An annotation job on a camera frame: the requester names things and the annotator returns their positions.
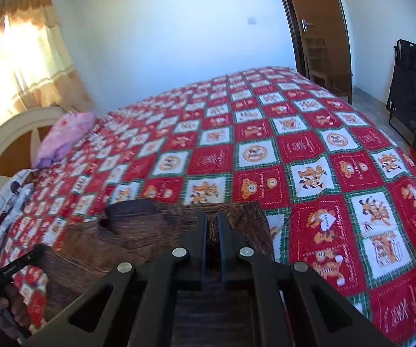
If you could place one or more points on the beige curtain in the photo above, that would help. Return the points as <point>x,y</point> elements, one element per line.
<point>23,61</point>

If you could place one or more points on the black folding chair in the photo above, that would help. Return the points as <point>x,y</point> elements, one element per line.
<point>414,86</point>

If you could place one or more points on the pink pillow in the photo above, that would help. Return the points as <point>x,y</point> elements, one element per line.
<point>67,137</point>

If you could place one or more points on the grey patterned pillow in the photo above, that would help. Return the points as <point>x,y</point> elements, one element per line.
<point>9,195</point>

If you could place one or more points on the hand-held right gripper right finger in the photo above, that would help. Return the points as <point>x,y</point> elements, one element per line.
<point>221,238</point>

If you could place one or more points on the wooden chair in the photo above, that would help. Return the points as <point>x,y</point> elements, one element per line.
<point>323,68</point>

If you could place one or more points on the red printed bedspread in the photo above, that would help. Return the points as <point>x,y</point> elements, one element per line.
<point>302,151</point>

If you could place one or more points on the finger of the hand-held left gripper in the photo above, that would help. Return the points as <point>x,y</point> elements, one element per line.
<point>36,253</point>

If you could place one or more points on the person's left hand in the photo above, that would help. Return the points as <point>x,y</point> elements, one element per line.
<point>16,307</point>

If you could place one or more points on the brown knitted sweater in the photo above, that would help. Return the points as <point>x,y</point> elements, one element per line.
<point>139,231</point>

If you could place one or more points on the brown wooden door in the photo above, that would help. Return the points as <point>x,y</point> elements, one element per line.
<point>320,7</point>

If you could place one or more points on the white wall switch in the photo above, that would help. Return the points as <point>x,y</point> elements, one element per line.
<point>252,20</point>

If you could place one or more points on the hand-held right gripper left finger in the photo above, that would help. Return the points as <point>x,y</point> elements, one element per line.
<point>203,238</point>

